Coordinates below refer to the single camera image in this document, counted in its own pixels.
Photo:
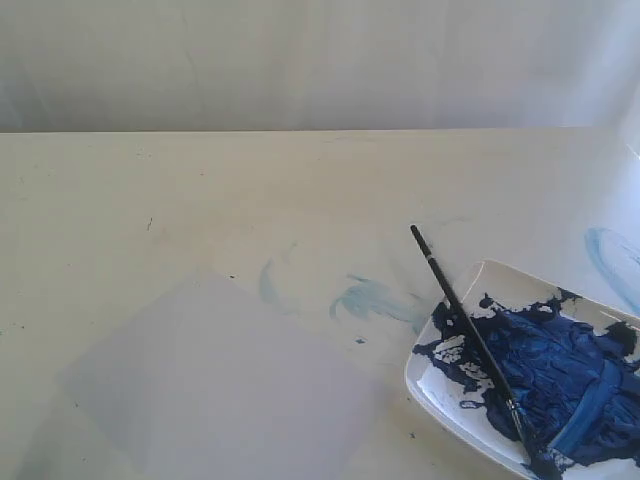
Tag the white plate with blue paint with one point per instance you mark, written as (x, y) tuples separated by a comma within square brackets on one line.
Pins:
[(571, 363)]

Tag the white sheet of paper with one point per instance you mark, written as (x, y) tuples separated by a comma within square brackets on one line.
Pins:
[(206, 382)]

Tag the black paintbrush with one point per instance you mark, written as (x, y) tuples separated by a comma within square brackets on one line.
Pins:
[(541, 462)]

